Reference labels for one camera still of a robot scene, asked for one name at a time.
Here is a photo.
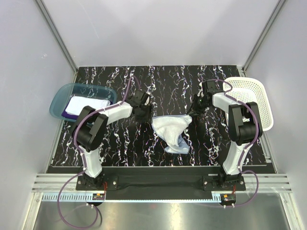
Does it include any blue-edged white towel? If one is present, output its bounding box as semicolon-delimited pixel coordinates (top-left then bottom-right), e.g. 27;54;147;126
152;115;192;154

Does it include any light blue towel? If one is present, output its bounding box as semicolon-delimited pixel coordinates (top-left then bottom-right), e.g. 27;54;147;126
64;96;112;115

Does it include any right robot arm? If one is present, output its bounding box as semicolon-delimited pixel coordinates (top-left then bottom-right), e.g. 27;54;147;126
187;80;262;190

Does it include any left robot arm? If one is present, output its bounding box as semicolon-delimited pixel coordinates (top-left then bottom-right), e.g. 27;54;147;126
71;90;153;190

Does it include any white plastic basket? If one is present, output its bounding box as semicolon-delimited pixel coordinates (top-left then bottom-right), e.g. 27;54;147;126
225;77;273;132

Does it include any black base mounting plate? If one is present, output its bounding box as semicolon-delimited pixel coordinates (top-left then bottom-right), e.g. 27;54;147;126
76;166;246;202

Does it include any teal translucent tray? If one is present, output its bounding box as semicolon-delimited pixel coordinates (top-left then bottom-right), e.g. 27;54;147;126
49;83;117;122

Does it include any right connector board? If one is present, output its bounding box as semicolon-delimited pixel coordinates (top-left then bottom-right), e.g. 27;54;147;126
221;193;236;203

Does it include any connector board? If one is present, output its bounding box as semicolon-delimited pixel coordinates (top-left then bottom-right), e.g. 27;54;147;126
93;193;106;200
221;193;236;203

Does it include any left connector board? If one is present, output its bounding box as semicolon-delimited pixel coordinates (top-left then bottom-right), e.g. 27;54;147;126
93;193;106;200

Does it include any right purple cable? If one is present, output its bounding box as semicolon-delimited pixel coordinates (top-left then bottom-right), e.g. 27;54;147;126
198;79;262;208

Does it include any purple cable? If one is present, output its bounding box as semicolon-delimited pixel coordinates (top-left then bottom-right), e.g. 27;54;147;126
198;79;262;208
57;75;142;227

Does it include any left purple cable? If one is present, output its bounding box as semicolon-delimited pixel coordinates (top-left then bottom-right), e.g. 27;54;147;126
57;75;142;227

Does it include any right aluminium corner post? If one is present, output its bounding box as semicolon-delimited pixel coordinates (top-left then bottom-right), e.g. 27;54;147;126
242;0;287;72

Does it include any aluminium corner post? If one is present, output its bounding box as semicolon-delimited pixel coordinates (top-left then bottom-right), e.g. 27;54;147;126
34;0;78;73
242;0;287;72

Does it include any aluminium rail frame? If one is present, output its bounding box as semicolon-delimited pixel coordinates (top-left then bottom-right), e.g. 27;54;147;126
23;169;304;230

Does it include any left aluminium corner post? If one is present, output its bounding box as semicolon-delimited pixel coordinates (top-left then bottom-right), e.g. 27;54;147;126
34;0;78;73

